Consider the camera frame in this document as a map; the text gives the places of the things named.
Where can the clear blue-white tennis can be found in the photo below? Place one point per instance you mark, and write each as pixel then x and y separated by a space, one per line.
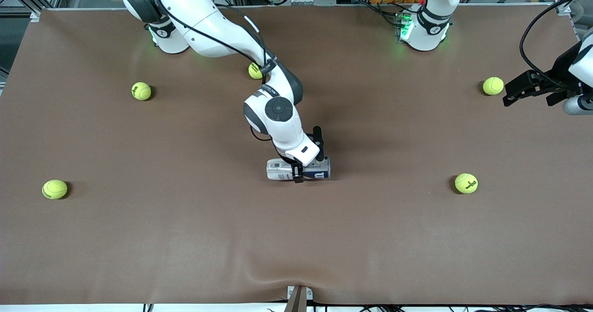
pixel 280 170

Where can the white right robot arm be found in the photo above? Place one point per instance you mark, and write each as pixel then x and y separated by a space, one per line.
pixel 208 20

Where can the yellow tennis ball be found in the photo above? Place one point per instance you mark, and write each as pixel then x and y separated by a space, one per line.
pixel 254 72
pixel 141 91
pixel 493 85
pixel 466 183
pixel 54 189

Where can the brown table mat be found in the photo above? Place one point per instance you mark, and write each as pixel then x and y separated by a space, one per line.
pixel 139 238

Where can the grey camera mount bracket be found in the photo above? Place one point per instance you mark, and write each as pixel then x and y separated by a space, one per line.
pixel 299 299

